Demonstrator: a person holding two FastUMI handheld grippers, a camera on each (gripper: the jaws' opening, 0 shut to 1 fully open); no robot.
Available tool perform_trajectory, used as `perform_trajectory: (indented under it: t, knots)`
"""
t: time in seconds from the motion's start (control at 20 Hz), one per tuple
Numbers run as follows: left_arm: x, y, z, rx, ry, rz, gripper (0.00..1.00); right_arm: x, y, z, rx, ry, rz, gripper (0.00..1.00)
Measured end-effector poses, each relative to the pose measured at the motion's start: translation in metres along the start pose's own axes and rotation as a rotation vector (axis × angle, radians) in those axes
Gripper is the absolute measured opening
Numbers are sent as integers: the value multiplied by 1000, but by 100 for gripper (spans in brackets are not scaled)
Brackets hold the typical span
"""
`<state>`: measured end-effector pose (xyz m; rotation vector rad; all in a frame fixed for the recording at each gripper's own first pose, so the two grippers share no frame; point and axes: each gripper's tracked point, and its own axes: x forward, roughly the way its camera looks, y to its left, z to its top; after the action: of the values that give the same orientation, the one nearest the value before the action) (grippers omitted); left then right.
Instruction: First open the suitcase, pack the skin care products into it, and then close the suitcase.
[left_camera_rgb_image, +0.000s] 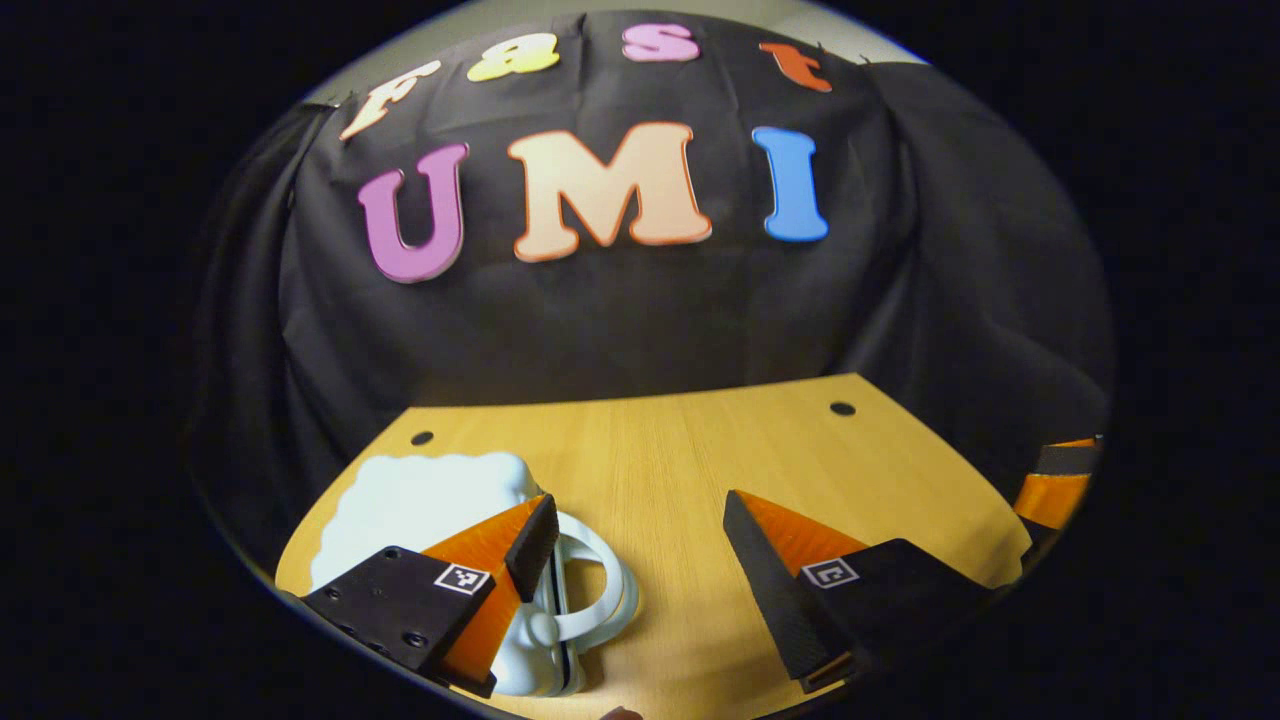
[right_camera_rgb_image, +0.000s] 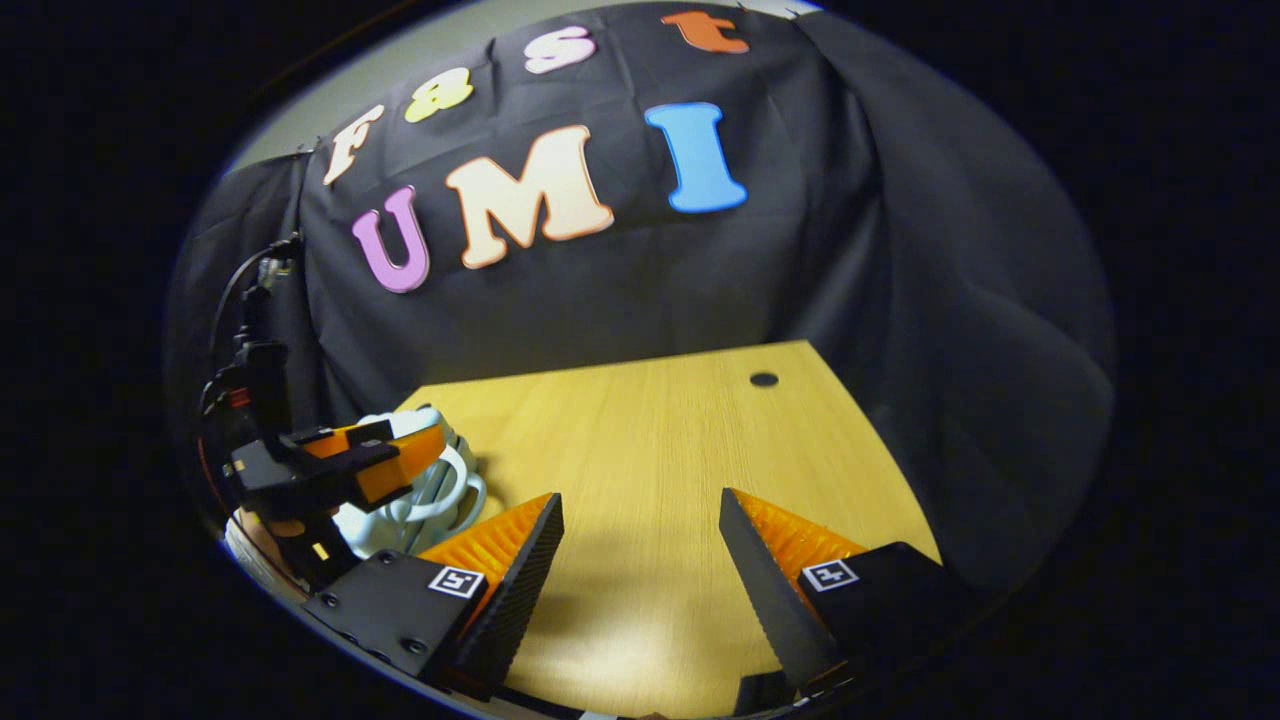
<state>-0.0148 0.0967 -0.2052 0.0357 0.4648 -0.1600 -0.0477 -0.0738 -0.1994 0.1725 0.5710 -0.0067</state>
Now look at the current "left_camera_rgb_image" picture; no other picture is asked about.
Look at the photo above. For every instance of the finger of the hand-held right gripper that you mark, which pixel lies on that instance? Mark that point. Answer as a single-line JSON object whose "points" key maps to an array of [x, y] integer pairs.
{"points": [[1068, 458]]}

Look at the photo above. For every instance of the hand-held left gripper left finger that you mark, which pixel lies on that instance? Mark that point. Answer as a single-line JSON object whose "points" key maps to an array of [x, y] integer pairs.
{"points": [[533, 550]]}

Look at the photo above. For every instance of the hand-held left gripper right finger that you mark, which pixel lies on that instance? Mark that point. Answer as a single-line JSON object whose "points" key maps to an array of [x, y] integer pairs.
{"points": [[765, 580]]}

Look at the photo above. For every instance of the light blue suitcase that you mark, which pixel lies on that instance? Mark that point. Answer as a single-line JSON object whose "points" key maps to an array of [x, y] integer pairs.
{"points": [[420, 500]]}

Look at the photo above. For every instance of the black backdrop cloth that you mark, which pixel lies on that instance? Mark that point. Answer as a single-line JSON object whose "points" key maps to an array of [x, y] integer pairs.
{"points": [[650, 320]]}

